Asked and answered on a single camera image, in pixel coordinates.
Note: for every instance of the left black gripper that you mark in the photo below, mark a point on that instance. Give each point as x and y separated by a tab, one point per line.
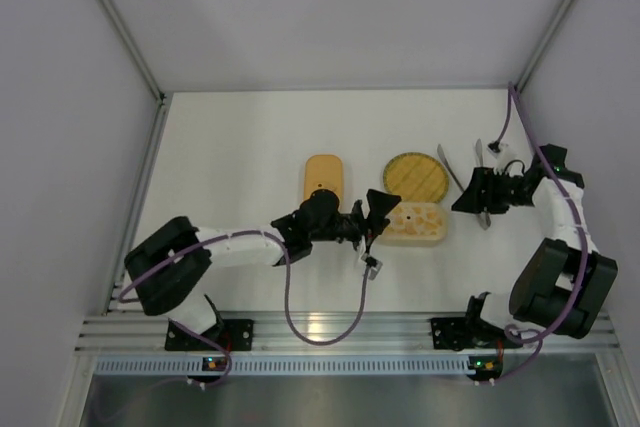
360	222

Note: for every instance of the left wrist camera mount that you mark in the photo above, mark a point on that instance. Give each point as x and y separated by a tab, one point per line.
372	265

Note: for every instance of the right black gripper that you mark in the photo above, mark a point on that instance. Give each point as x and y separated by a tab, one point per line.
489	192

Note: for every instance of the beige lunch box container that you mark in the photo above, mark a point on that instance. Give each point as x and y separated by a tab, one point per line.
404	239

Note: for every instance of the left aluminium frame post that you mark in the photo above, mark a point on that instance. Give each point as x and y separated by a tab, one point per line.
125	37

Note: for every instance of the aluminium frame post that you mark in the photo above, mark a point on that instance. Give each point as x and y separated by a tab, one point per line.
542	46
125	37

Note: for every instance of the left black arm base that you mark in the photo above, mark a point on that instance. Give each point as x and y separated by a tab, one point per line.
232	335

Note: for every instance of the orange lunch box lid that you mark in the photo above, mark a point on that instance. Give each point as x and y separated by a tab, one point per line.
324	172

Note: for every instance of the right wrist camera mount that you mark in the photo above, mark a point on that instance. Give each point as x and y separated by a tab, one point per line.
502	153

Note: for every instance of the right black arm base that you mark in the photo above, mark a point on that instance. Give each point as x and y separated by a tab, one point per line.
459	333

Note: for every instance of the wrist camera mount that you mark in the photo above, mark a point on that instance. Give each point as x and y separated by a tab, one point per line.
372	265
502	153

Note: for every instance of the right aluminium frame post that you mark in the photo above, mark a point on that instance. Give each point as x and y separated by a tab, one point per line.
542	46

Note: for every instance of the slotted grey cable duct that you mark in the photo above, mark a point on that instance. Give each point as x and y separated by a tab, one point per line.
296	365

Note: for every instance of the patterned beige lunch box lid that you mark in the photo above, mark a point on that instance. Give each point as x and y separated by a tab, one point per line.
417	217

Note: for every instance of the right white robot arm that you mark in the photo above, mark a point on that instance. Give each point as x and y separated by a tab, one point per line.
566	277

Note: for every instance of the metal food tongs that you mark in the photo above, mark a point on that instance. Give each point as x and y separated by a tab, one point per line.
483	218

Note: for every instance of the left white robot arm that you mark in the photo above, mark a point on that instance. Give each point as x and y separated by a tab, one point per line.
168	270

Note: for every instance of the round woven bamboo tray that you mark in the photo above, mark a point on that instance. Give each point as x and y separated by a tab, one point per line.
416	177

